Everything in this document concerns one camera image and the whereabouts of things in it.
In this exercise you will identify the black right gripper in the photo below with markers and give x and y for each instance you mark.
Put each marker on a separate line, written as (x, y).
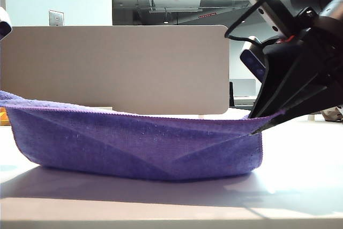
(332, 46)

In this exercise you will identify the purple microfiber cloth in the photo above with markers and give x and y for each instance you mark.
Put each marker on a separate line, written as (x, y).
(134, 146)

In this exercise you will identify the crumpled brown cloth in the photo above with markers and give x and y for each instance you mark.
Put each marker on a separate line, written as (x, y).
(332, 113)

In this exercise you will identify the white divider support foot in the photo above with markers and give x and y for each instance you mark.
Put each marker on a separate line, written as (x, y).
(201, 117)

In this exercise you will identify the red ceiling sign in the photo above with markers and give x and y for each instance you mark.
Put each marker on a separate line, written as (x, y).
(207, 15)

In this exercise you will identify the black ceiling spot lamp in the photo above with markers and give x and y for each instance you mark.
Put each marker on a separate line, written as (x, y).
(166, 21)

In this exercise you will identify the wide brown desk divider panel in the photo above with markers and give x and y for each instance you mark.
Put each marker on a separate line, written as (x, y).
(120, 65)

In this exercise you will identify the small orange object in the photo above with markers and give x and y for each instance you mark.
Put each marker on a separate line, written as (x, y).
(4, 116)

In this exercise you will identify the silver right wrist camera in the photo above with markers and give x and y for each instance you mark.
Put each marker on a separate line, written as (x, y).
(253, 60)

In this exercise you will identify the silver right camera mount bracket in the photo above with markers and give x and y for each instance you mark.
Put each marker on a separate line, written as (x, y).
(270, 9)

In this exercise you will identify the metal wall switch plate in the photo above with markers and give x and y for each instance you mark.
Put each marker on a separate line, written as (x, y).
(56, 18)

